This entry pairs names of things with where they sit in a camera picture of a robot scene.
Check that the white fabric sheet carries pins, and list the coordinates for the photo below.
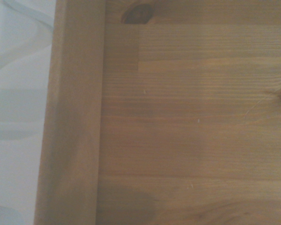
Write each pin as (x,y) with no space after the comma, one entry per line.
(16,105)

